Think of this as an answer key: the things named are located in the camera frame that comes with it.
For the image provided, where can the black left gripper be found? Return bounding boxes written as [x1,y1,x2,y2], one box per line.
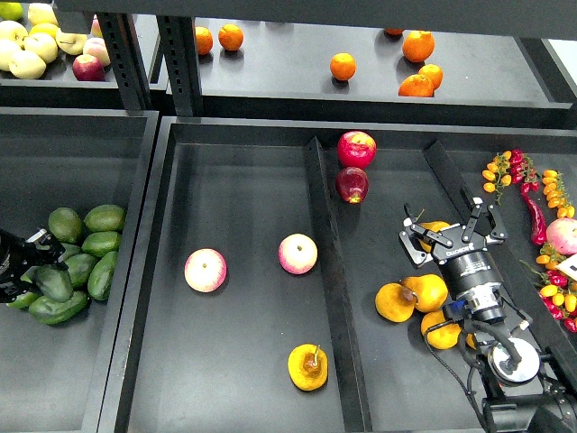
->
[1,228,68,303]

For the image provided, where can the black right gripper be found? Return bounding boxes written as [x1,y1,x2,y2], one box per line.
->
[398,197,508,299]

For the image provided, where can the dark green avocado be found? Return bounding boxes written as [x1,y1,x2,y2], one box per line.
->
[34,266,73,302]

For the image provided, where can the yellow pear with stem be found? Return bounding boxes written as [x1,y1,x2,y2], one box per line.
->
[287,344,328,392]

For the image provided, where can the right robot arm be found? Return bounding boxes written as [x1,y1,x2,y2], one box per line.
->
[398,198,576,432]

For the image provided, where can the yellow pear upper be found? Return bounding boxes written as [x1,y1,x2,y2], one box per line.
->
[414,208,453,253]

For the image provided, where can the light green avocado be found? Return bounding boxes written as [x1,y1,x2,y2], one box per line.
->
[7,291,41,309]

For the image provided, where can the dark avocado bottom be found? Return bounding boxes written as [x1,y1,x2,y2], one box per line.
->
[28,291,89,326]

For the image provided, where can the dark avocado middle left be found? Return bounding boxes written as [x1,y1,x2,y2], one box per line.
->
[60,243,82,262]

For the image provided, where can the yellow pear upright middle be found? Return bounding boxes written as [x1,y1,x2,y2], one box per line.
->
[400,273,448,313]

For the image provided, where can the green avocado centre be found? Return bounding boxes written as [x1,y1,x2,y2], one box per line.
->
[65,253,99,289]

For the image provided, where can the green avocado top left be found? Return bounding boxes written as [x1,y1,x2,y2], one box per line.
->
[48,207,83,244]

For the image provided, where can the green avocado right lower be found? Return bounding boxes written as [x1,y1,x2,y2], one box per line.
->
[87,251,118,301]

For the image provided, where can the yellow pear far left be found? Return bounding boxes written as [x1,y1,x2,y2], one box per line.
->
[375,283,415,323]

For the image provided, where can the yellow pear lower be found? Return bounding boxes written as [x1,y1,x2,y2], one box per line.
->
[420,310,464,350]

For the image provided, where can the green avocado top right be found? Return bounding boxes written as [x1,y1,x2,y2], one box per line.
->
[84,204,126,232]

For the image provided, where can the black tray divider right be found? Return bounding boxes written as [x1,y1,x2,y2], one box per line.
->
[424,141,576,394]

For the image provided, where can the black tray divider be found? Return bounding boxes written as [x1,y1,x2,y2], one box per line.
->
[424,141,576,394]
[303,137,372,432]

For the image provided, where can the orange tomato vine left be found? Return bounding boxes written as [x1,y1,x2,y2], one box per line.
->
[481,151,512,205]

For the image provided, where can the orange tomato vine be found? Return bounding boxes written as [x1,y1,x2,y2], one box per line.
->
[481,151,512,205]
[541,170,576,218]

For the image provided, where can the red chili pepper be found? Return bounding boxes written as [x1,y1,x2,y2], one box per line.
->
[520,183,546,245]

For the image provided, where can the red cherry tomato bunch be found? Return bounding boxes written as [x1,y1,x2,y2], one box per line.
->
[509,149,540,193]

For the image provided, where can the pink peach right edge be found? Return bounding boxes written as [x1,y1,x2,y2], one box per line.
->
[545,217,576,255]

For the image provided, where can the orange tomato vine right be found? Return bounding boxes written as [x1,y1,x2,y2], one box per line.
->
[541,170,576,218]

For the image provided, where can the white price tag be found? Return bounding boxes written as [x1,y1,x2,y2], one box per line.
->
[556,253,577,280]

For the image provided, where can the mixed cherry tomatoes lower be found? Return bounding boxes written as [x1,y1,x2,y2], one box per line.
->
[521,243,576,334]

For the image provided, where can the dark red apple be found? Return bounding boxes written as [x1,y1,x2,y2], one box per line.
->
[335,167,369,205]

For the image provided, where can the bright red apple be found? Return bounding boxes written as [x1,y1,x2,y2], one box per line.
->
[337,131,377,170]

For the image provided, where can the black tray divider left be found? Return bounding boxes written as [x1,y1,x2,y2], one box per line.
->
[303,137,372,432]

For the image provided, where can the pink apple centre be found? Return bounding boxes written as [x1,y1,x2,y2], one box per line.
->
[278,233,317,275]

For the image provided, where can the pink apple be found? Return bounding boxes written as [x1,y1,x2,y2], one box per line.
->
[184,248,227,293]
[278,233,317,275]

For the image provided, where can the orange front right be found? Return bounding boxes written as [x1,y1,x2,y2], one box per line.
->
[398,74,435,97]

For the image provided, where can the orange small right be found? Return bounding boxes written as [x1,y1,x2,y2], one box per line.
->
[418,64,444,90]

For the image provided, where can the pink apple left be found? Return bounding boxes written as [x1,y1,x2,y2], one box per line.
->
[184,248,227,293]

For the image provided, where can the large orange shelf right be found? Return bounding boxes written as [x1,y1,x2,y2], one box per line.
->
[402,30,435,63]

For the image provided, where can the yellow apple front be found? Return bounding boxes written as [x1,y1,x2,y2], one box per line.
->
[8,51,47,79]

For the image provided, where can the red apple on shelf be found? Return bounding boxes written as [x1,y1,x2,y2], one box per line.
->
[72,54,105,81]

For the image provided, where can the orange centre shelf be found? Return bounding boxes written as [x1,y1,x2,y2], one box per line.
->
[329,52,356,81]

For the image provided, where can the yellow apple far left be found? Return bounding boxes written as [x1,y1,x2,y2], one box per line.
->
[0,39,22,71]

